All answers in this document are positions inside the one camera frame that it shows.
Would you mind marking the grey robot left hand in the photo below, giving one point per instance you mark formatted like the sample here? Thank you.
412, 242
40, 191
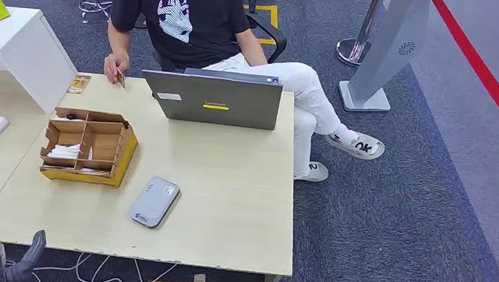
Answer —
34, 247

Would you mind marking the grey laptop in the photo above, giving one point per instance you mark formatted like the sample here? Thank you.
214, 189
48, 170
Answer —
217, 101

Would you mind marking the small black object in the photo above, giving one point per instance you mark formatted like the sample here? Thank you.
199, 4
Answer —
71, 117

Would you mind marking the white card stack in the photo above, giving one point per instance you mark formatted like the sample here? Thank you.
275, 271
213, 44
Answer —
64, 152

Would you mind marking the grey kiosk stand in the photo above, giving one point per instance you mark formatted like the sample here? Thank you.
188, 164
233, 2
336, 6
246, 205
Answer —
389, 43

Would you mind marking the seated person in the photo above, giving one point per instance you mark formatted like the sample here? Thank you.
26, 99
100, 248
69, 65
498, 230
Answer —
186, 39

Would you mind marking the chrome stanchion post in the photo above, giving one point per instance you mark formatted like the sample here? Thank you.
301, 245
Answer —
354, 50

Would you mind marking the person's left forearm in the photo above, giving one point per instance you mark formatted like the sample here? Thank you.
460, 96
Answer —
252, 47

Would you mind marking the person's right forearm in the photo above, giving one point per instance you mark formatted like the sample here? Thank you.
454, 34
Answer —
118, 40

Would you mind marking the chrome chair base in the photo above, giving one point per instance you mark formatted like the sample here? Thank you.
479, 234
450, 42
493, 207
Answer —
95, 4

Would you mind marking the wooden compartment organiser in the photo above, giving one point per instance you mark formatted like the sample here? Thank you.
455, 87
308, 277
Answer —
102, 143

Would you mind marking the black office chair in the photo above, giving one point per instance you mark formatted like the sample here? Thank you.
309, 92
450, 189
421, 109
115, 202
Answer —
272, 33

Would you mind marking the white cabinet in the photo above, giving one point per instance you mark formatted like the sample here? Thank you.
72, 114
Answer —
18, 47

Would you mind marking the brown printed card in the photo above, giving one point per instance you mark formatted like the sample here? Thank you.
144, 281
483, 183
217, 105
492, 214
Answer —
78, 85

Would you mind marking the autumn tree picture card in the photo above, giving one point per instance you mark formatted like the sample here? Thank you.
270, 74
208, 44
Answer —
121, 80

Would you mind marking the person's right hand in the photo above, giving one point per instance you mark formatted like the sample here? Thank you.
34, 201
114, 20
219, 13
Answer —
116, 66

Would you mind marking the grey card reader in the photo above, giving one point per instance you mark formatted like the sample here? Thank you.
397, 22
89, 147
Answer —
154, 201

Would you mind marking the white printed shoe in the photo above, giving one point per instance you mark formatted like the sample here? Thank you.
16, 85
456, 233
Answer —
359, 145
314, 173

